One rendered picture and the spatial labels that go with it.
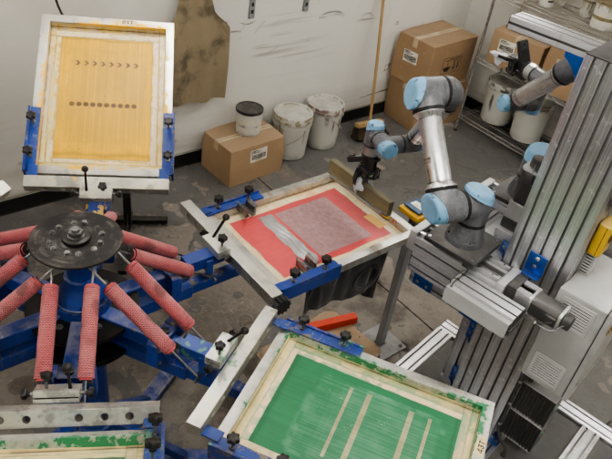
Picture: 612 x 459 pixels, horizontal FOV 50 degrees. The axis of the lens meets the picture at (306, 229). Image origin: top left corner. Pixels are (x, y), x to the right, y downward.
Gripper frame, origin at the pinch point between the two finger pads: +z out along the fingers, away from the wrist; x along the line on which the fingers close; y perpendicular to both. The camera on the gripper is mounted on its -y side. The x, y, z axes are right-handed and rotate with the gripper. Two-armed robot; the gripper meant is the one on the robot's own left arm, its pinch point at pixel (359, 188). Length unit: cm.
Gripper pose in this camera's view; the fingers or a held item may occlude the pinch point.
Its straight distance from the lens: 302.8
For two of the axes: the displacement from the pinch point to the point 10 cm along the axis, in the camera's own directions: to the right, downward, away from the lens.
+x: 7.8, -2.9, 5.5
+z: -1.2, 7.9, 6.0
